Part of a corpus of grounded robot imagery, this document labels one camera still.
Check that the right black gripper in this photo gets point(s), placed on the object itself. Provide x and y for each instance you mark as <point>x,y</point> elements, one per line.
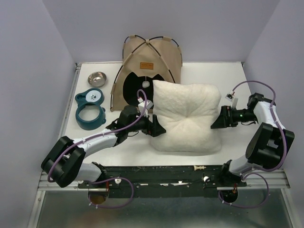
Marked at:
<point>223,121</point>

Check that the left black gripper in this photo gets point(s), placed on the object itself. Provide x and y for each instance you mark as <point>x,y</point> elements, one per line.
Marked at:
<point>154,128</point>

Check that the pink patterned pillow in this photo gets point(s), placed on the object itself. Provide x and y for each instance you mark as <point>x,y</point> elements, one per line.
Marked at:
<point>186,112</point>

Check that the beige fabric pet tent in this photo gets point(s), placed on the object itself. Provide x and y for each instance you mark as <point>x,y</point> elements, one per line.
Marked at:
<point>145,73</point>

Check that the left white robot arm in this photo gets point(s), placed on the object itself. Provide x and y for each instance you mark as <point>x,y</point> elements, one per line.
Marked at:
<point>64,163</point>

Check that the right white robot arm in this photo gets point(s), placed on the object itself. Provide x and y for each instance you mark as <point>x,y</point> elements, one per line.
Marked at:
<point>269,145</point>

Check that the steel pet bowl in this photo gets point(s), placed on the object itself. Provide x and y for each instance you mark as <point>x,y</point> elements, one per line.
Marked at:
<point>97,79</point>

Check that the white pompom toy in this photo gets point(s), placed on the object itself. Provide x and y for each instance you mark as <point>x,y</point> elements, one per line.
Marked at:
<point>145,84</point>

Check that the white chess piece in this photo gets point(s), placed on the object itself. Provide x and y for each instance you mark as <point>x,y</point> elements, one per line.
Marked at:
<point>199,167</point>

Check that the teal bowl stand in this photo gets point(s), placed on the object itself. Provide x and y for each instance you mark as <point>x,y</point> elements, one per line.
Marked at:
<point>90,114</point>

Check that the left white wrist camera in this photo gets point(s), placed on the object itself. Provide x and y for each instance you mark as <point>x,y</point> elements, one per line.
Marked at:
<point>144,106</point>

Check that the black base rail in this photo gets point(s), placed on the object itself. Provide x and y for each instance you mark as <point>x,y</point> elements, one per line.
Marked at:
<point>161,182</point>

